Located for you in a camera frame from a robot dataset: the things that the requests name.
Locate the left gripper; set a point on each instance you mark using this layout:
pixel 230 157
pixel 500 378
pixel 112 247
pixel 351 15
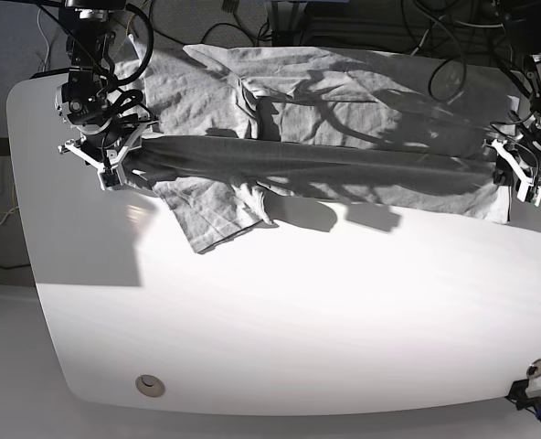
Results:
pixel 516 157

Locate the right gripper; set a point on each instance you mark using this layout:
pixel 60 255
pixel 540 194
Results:
pixel 105 147

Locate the grey T-shirt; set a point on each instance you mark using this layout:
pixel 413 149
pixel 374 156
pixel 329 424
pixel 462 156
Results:
pixel 238 124

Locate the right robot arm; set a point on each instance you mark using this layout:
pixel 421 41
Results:
pixel 110 119

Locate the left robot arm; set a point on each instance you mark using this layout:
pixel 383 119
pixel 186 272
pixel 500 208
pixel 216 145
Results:
pixel 521 21

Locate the round metal grommet right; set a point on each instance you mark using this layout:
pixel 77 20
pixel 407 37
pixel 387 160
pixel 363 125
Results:
pixel 534 370

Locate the round table grommet left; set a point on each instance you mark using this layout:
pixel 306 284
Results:
pixel 150 386

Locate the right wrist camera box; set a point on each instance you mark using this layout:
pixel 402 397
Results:
pixel 110 180

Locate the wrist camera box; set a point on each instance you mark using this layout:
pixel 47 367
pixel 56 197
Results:
pixel 527 193
pixel 110 180

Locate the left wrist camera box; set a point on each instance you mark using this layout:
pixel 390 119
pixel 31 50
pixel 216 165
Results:
pixel 527 193

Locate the black clamp with cable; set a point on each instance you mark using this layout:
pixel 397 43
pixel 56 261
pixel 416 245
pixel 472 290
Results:
pixel 518 396

